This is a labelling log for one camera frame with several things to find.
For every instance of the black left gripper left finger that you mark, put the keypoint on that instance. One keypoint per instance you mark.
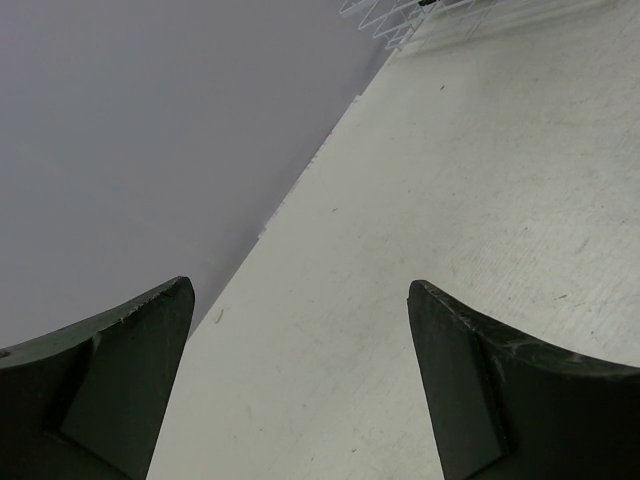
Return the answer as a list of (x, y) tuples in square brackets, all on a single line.
[(88, 401)]

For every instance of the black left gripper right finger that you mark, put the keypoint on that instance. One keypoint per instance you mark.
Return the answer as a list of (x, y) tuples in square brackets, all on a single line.
[(506, 405)]

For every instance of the white wire dish rack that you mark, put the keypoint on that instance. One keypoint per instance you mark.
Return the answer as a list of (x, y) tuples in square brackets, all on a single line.
[(401, 23)]

